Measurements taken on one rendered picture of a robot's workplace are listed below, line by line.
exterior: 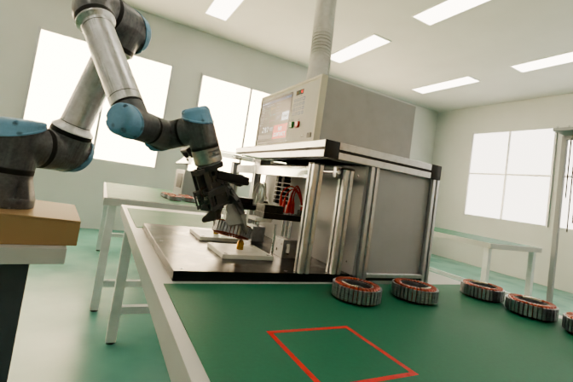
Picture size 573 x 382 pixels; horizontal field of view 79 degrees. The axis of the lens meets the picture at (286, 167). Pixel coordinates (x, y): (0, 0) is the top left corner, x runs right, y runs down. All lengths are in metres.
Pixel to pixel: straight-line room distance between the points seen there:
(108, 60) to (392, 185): 0.81
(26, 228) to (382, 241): 0.92
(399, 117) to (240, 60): 5.23
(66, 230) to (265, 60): 5.69
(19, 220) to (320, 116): 0.81
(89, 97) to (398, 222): 0.98
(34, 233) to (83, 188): 4.64
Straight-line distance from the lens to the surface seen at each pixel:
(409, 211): 1.11
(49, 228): 1.06
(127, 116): 0.84
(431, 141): 8.90
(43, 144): 1.15
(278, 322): 0.64
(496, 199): 7.91
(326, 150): 0.89
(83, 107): 1.19
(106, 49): 0.98
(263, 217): 1.02
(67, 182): 5.70
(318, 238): 1.13
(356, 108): 1.10
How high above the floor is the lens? 0.98
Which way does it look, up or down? 3 degrees up
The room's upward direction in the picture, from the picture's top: 8 degrees clockwise
